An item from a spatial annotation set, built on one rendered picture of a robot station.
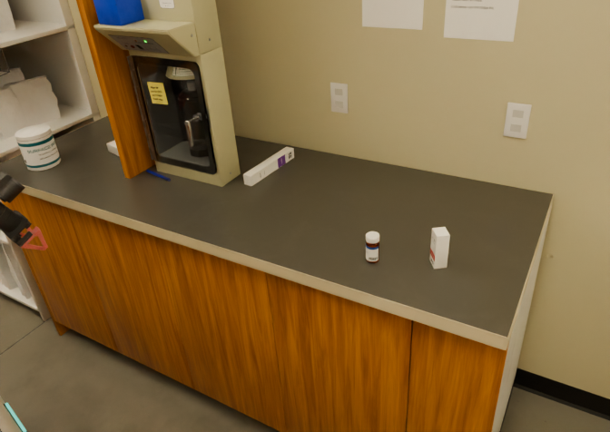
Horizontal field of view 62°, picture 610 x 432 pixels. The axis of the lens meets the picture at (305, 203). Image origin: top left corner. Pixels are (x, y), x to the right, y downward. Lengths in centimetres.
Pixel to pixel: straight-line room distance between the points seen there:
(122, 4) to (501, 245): 132
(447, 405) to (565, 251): 73
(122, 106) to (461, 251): 126
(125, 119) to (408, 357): 127
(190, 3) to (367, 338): 110
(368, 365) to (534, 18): 110
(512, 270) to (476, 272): 9
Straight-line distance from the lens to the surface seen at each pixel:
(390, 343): 145
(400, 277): 138
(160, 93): 185
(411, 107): 185
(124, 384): 255
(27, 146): 227
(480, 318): 129
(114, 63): 194
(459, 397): 150
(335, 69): 193
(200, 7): 169
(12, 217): 162
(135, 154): 204
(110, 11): 175
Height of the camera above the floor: 181
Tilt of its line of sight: 31 degrees down
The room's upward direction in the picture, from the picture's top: 4 degrees counter-clockwise
